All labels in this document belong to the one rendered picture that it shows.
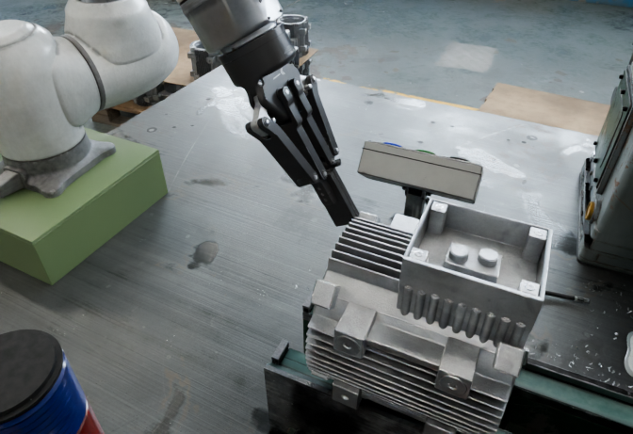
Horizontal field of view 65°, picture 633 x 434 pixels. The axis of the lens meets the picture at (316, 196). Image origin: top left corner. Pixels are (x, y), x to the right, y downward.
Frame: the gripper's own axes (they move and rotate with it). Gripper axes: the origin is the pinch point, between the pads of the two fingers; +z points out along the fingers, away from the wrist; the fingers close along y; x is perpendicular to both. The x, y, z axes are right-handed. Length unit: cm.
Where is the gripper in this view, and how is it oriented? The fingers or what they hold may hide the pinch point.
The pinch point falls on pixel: (335, 198)
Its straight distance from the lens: 58.5
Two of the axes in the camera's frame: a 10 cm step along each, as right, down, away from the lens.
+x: -7.9, 1.9, 5.8
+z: 4.6, 8.1, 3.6
